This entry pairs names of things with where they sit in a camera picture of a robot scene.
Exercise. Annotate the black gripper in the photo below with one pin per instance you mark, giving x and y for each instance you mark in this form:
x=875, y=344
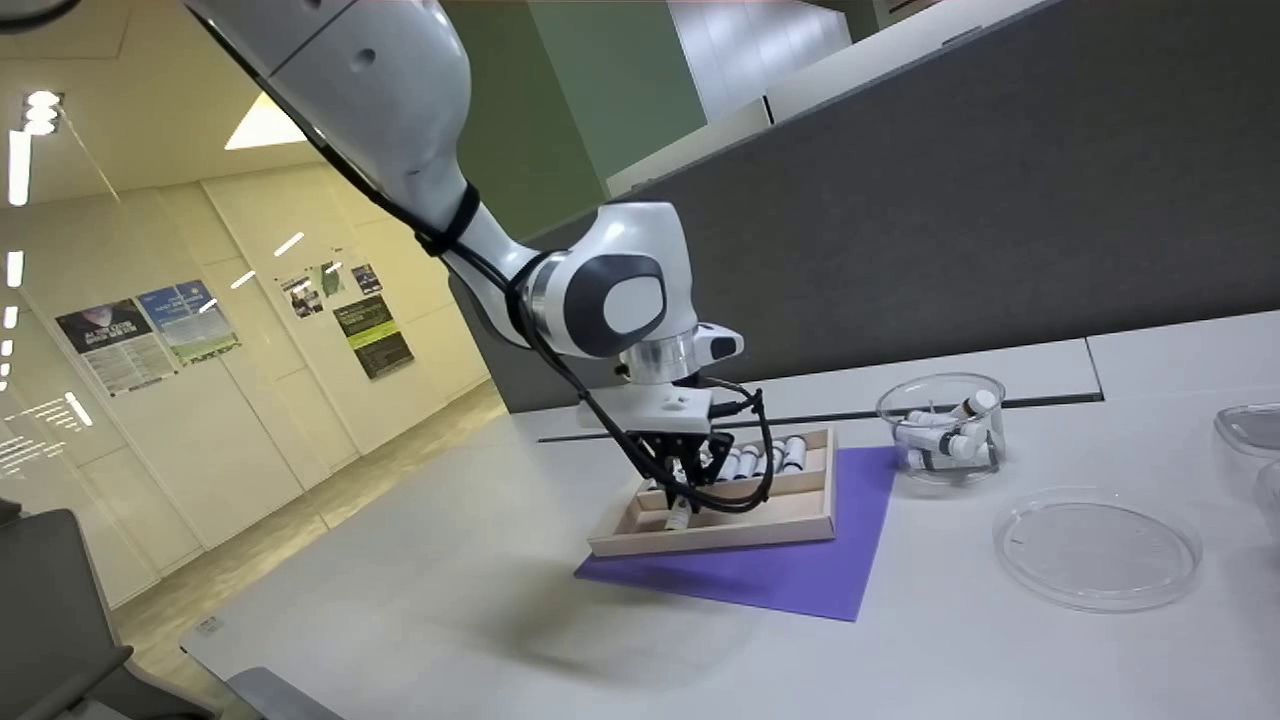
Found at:
x=678, y=458

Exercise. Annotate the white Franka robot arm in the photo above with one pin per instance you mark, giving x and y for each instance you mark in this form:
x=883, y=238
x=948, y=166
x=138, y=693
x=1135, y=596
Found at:
x=375, y=83

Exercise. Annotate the wooden block board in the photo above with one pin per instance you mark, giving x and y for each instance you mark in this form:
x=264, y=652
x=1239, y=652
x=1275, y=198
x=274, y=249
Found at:
x=775, y=522

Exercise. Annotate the purple paper mat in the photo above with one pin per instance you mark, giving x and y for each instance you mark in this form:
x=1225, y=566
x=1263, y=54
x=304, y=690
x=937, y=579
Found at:
x=802, y=583

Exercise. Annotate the clear glass bowl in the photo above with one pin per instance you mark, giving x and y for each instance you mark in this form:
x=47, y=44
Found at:
x=923, y=395

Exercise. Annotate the large clear petri dish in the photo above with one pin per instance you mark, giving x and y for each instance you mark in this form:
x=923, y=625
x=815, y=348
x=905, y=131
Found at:
x=1101, y=553

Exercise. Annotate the long gray partition panel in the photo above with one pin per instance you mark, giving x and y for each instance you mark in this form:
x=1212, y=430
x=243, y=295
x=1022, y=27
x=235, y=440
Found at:
x=1002, y=201

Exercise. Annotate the square ceiling light panel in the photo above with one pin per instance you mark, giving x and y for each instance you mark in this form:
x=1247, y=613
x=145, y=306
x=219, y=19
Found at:
x=264, y=120

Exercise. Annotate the dark gray chair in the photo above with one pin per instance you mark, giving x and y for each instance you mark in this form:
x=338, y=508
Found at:
x=53, y=613

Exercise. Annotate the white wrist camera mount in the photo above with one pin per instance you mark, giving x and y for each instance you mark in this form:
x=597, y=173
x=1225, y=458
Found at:
x=666, y=405

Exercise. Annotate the dark green wall poster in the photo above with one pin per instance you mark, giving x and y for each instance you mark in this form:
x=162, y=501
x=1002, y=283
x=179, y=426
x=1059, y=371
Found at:
x=375, y=337

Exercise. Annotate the small wall photo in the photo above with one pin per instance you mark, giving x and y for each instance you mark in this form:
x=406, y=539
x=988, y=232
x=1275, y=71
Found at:
x=366, y=276
x=304, y=298
x=331, y=276

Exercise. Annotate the blue-topped wall poster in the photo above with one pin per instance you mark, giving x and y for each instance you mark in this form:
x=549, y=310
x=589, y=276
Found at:
x=185, y=319

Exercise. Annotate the dark-topped wall poster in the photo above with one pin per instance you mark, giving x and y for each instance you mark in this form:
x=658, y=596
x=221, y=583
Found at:
x=105, y=325

